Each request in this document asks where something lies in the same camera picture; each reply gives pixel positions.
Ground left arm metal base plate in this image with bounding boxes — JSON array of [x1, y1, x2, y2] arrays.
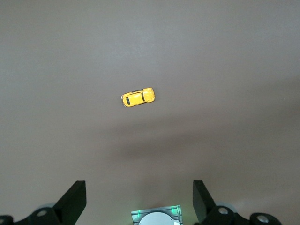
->
[[130, 204, 183, 225]]

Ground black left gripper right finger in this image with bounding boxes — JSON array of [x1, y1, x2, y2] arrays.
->
[[192, 180, 282, 225]]

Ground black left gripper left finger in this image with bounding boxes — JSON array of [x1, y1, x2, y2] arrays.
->
[[0, 180, 87, 225]]

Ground yellow beetle toy car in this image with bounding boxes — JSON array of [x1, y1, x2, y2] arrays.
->
[[121, 87, 156, 108]]

